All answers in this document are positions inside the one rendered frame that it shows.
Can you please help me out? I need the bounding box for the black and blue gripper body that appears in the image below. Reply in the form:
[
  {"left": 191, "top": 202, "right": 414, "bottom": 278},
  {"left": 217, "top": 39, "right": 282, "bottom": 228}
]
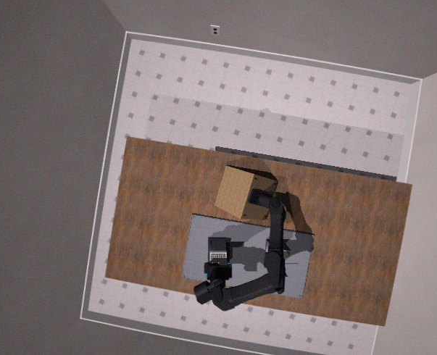
[{"left": 204, "top": 263, "right": 232, "bottom": 280}]

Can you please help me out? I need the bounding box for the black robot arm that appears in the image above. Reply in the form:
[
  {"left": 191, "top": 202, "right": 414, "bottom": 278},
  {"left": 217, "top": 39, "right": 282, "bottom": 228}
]
[{"left": 193, "top": 189, "right": 286, "bottom": 312}]

